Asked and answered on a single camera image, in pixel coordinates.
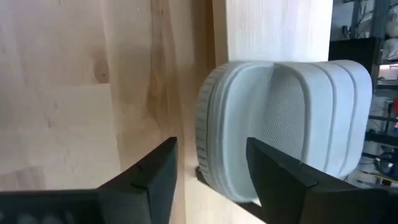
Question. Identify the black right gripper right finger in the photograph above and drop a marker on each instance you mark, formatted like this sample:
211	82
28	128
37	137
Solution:
311	199

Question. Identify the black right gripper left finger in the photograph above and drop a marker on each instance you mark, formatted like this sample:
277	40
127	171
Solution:
130	199

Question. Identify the black storage rack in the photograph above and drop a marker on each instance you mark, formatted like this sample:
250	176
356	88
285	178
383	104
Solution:
351	48

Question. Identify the grey rubber slide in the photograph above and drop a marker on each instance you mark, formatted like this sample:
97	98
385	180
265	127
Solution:
280	109

